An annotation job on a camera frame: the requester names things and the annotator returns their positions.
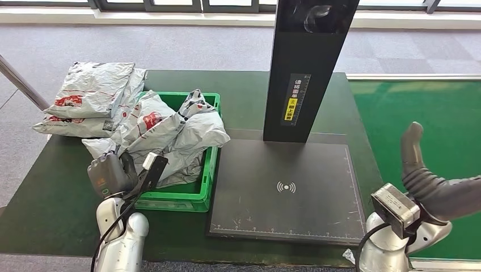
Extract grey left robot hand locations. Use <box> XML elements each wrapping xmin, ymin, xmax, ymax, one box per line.
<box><xmin>87</xmin><ymin>151</ymin><xmax>139</xmax><ymax>199</ymax></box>

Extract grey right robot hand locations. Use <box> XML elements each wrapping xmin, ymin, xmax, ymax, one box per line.
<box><xmin>400</xmin><ymin>121</ymin><xmax>481</xmax><ymax>223</ymax></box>

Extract green conveyor belt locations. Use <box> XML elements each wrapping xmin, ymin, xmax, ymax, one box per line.
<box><xmin>347</xmin><ymin>80</ymin><xmax>481</xmax><ymax>261</ymax></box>

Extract black inbound scanner machine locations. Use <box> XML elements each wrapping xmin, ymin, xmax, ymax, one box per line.
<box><xmin>205</xmin><ymin>0</ymin><xmax>367</xmax><ymax>247</ymax></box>

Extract green plastic crate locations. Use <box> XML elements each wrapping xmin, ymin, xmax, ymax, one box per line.
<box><xmin>133</xmin><ymin>92</ymin><xmax>222</xmax><ymax>214</ymax></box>

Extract metal pole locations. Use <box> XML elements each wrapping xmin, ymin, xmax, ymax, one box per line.
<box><xmin>0</xmin><ymin>54</ymin><xmax>50</xmax><ymax>112</ymax></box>

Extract yellow label sticker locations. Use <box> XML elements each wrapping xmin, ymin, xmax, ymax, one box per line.
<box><xmin>284</xmin><ymin>98</ymin><xmax>298</xmax><ymax>122</ymax></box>

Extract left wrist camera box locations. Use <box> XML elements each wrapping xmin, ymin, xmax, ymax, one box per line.
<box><xmin>125</xmin><ymin>152</ymin><xmax>169</xmax><ymax>199</ymax></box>

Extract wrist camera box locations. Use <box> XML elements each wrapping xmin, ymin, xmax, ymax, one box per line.
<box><xmin>125</xmin><ymin>152</ymin><xmax>169</xmax><ymax>199</ymax></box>
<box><xmin>370</xmin><ymin>183</ymin><xmax>421</xmax><ymax>240</ymax></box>

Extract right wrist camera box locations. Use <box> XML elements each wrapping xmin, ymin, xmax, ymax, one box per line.
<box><xmin>370</xmin><ymin>183</ymin><xmax>421</xmax><ymax>240</ymax></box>

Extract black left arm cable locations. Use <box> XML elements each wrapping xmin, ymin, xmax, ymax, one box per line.
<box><xmin>90</xmin><ymin>188</ymin><xmax>145</xmax><ymax>272</ymax></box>

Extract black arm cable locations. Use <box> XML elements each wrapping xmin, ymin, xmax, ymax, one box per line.
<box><xmin>355</xmin><ymin>222</ymin><xmax>391</xmax><ymax>272</ymax></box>
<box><xmin>90</xmin><ymin>188</ymin><xmax>145</xmax><ymax>272</ymax></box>

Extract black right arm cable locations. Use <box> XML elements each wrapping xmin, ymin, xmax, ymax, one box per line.
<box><xmin>355</xmin><ymin>222</ymin><xmax>391</xmax><ymax>272</ymax></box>

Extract metal conveyor side rail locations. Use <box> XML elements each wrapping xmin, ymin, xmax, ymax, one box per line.
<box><xmin>345</xmin><ymin>74</ymin><xmax>481</xmax><ymax>81</ymax></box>

